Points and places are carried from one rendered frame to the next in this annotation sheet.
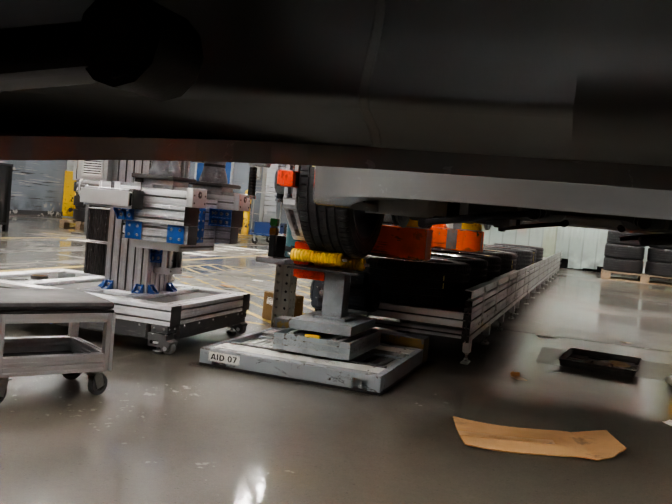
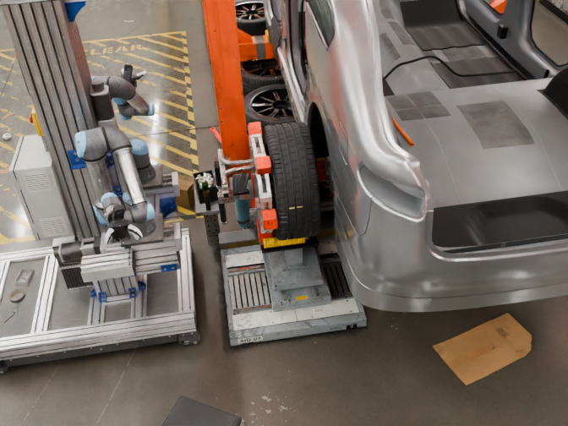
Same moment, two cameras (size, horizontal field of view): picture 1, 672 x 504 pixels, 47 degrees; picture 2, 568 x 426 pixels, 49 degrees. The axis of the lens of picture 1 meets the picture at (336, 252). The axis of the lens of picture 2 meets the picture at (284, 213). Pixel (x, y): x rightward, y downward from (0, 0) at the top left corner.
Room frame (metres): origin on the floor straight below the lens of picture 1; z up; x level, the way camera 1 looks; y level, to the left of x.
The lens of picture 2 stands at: (1.02, 1.26, 2.95)
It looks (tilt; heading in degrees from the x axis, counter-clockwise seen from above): 39 degrees down; 335
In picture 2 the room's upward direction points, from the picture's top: 3 degrees counter-clockwise
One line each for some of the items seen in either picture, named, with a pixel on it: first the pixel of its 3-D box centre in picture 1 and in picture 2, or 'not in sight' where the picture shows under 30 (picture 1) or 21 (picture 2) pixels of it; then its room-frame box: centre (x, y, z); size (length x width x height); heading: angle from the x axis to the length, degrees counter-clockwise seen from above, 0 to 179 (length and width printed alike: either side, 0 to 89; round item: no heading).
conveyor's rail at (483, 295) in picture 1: (497, 294); not in sight; (5.06, -1.09, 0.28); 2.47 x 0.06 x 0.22; 161
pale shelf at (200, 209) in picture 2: (285, 259); (207, 193); (4.27, 0.28, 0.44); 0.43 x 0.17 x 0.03; 161
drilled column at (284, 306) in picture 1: (284, 298); (210, 216); (4.30, 0.27, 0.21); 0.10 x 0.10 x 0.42; 71
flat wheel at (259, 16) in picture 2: (479, 262); (252, 20); (6.93, -1.30, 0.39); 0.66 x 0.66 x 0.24
